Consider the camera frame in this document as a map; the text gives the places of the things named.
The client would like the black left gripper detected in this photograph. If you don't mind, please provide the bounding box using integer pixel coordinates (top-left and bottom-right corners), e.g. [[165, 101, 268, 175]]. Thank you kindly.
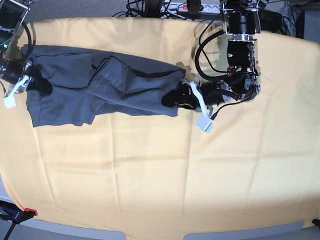
[[161, 80, 231, 112]]

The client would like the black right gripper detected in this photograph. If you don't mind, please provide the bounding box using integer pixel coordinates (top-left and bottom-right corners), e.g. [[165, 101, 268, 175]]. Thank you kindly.
[[0, 60, 53, 95]]

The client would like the blue grey T-shirt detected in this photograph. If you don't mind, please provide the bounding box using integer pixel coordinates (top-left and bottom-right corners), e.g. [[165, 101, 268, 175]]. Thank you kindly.
[[26, 45, 186, 127]]

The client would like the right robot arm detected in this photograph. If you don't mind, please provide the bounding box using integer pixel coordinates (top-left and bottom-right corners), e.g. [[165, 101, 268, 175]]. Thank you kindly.
[[0, 0, 53, 97]]

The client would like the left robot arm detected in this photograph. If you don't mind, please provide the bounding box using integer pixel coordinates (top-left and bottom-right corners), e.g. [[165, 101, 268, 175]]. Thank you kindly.
[[161, 0, 261, 111]]

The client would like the white power strip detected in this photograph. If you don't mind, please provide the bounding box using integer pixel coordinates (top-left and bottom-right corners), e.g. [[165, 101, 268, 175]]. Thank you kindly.
[[160, 1, 220, 16]]

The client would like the yellow tablecloth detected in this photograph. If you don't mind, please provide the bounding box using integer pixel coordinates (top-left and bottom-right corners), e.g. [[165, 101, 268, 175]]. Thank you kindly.
[[0, 32, 320, 235]]

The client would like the black power adapter brick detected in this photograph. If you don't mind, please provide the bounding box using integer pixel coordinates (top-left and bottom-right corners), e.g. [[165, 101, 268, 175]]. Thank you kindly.
[[258, 9, 283, 26]]

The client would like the blue black bar clamp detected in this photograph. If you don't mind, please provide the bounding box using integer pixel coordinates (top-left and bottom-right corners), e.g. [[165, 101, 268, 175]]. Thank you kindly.
[[0, 200, 38, 240]]

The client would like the black clamp right edge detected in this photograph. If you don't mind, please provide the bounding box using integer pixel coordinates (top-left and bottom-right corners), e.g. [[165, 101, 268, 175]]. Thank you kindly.
[[311, 218, 320, 228]]

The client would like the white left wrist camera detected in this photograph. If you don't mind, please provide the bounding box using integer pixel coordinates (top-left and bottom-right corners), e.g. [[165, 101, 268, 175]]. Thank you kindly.
[[180, 78, 215, 134]]

